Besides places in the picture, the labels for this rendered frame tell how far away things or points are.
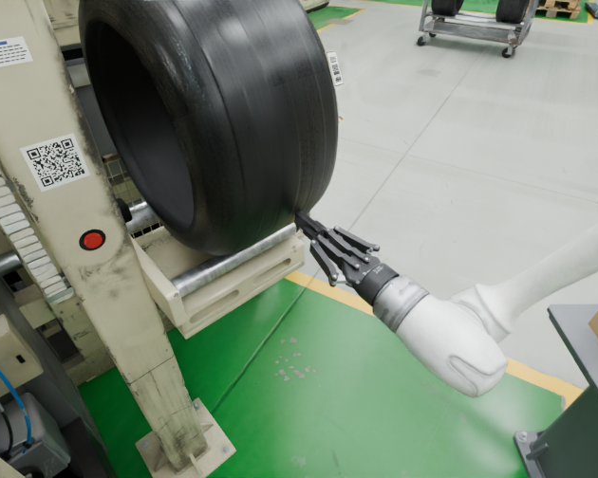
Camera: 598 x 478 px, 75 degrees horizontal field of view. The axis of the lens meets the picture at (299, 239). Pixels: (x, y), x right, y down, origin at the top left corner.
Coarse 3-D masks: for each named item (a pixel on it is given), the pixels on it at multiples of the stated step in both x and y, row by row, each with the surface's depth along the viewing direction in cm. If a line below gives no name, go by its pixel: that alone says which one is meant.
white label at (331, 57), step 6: (330, 54) 67; (330, 60) 67; (336, 60) 69; (330, 66) 67; (336, 66) 69; (330, 72) 67; (336, 72) 68; (336, 78) 68; (342, 78) 70; (336, 84) 68; (342, 84) 70
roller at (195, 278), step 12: (288, 228) 97; (264, 240) 93; (276, 240) 95; (240, 252) 89; (252, 252) 91; (204, 264) 86; (216, 264) 86; (228, 264) 88; (240, 264) 91; (180, 276) 83; (192, 276) 83; (204, 276) 85; (216, 276) 87; (180, 288) 82; (192, 288) 83
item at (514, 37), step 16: (432, 0) 506; (448, 0) 494; (512, 0) 460; (528, 0) 493; (432, 16) 527; (448, 16) 517; (480, 16) 522; (496, 16) 482; (512, 16) 471; (528, 16) 461; (432, 32) 525; (448, 32) 515; (464, 32) 517; (480, 32) 518; (496, 32) 517; (512, 32) 480; (528, 32) 513; (512, 48) 495
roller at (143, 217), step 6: (144, 210) 101; (150, 210) 101; (132, 216) 99; (138, 216) 99; (144, 216) 100; (150, 216) 101; (132, 222) 98; (138, 222) 99; (144, 222) 100; (150, 222) 102; (132, 228) 99; (138, 228) 100
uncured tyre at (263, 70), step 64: (128, 0) 56; (192, 0) 55; (256, 0) 60; (128, 64) 93; (192, 64) 54; (256, 64) 58; (320, 64) 65; (128, 128) 99; (192, 128) 57; (256, 128) 59; (320, 128) 67; (192, 192) 105; (256, 192) 64; (320, 192) 78
